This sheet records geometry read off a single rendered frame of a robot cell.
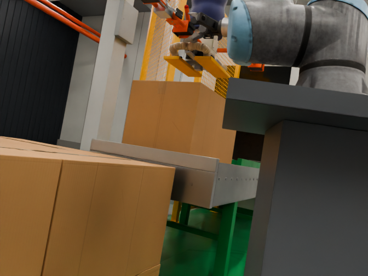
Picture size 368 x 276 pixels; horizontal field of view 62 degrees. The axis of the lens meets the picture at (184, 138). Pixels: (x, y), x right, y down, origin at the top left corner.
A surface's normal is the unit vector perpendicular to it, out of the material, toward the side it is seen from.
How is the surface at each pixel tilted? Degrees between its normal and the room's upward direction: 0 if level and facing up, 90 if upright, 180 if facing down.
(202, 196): 90
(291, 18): 83
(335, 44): 88
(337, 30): 92
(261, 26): 104
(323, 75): 68
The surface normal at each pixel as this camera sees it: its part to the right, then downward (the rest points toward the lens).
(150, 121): -0.46, -0.12
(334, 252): -0.11, -0.07
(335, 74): -0.20, -0.47
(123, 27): 0.88, 0.12
